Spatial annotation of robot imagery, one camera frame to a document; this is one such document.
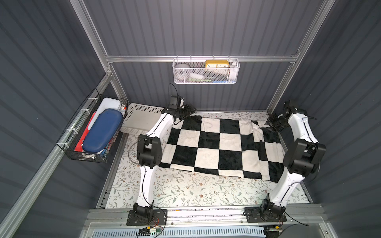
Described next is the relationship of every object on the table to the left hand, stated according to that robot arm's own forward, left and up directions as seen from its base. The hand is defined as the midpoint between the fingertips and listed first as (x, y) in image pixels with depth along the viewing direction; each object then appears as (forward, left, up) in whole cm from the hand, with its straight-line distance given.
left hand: (196, 111), depth 97 cm
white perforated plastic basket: (+9, +44, -16) cm, 48 cm away
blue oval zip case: (-27, +45, +15) cm, 54 cm away
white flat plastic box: (-11, +48, +16) cm, 52 cm away
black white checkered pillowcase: (-17, -32, -17) cm, 41 cm away
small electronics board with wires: (-63, +26, -20) cm, 71 cm away
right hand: (-10, -46, -2) cm, 47 cm away
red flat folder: (-35, +53, +12) cm, 64 cm away
